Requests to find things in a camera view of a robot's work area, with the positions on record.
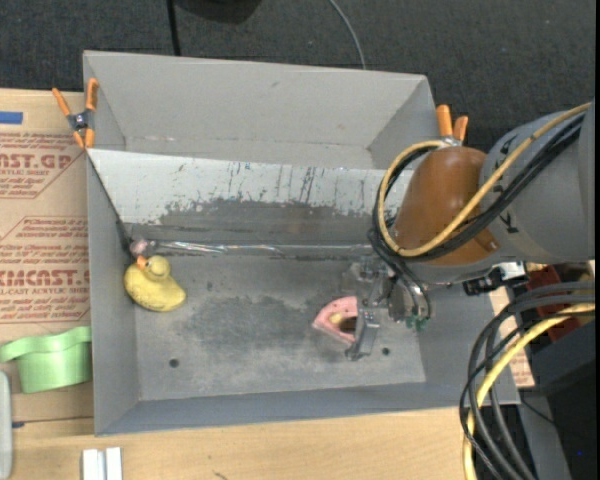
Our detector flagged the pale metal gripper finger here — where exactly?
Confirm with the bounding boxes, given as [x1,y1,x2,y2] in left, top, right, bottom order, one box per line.
[345,308,382,362]
[340,261,381,305]

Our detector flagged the grey metal bin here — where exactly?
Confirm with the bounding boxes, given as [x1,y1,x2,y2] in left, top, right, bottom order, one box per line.
[82,50,522,437]

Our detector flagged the yellow rubber duck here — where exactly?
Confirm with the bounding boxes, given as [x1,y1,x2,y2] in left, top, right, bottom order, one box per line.
[123,254,188,314]

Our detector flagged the light green plastic cup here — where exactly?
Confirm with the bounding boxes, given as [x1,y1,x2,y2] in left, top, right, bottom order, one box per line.
[0,325,94,395]

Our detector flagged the brown cardboard board, red print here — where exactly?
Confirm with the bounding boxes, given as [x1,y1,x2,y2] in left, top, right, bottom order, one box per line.
[0,86,97,423]

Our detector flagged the pink ring toy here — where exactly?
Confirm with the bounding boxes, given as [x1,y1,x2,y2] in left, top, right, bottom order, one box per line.
[311,295,360,347]

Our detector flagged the black cylinder on white bracket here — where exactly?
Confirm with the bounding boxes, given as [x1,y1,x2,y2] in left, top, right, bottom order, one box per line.
[461,261,527,297]

